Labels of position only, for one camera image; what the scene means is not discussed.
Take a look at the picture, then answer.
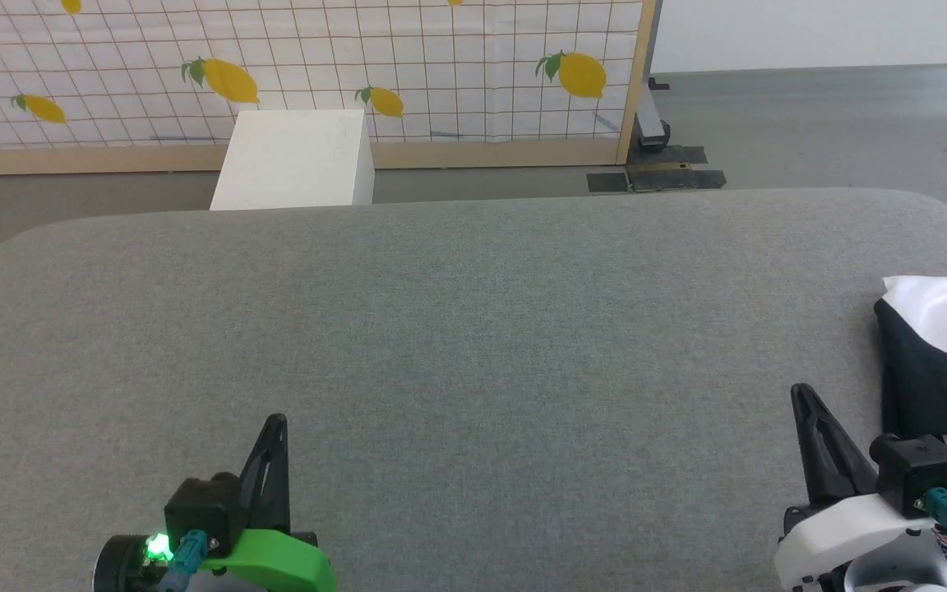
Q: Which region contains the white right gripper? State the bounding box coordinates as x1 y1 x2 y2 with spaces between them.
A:
774 383 935 592

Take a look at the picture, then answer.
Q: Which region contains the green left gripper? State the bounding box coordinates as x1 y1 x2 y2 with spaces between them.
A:
94 414 336 592

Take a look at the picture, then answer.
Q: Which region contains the white and black garment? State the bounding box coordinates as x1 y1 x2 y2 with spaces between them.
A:
874 275 947 471

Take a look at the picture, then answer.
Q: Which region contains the black floor plate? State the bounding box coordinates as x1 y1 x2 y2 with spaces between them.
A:
587 146 727 193

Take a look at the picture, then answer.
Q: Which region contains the white box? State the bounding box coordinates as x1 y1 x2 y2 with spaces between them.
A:
210 109 376 211

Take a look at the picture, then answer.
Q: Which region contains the lemon print partition screen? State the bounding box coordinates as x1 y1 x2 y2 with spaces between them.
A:
0 0 657 176

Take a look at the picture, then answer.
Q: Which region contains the left teal plug cable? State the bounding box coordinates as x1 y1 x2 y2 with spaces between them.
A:
159 530 210 592

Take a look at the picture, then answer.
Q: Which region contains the grey metal screen post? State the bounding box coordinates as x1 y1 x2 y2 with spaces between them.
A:
631 0 673 150

